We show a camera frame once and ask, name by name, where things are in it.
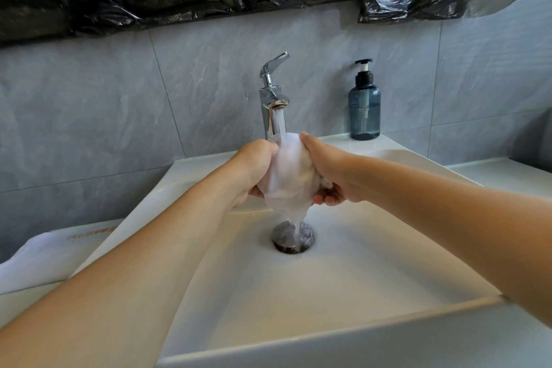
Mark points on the person's right hand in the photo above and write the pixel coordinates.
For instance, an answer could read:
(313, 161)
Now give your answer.
(327, 169)

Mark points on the person's left hand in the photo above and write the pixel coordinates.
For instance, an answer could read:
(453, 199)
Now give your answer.
(246, 169)

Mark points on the person's left fingers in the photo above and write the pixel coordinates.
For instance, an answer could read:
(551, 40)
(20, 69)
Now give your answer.
(256, 193)

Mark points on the person's right thumb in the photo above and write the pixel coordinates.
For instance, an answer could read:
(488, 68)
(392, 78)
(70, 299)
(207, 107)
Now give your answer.
(308, 144)

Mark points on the white wet cloth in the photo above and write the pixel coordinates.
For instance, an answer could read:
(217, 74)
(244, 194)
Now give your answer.
(289, 178)

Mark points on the person's left forearm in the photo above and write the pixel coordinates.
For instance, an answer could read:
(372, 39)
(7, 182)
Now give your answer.
(120, 268)

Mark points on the person's right forearm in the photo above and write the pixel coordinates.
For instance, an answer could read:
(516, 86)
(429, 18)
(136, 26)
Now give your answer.
(448, 204)

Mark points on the chrome sink drain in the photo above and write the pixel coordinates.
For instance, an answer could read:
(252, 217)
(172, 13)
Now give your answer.
(294, 237)

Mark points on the chrome faucet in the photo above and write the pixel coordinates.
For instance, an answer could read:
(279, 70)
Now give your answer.
(273, 96)

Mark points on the blue soap pump bottle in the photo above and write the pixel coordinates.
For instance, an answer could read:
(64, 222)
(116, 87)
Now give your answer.
(364, 104)

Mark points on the white ceramic sink basin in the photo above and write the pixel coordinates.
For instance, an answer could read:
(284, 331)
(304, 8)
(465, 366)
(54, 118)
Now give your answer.
(327, 277)

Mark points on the white folded towel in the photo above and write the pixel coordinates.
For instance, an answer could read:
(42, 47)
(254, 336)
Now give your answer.
(47, 255)

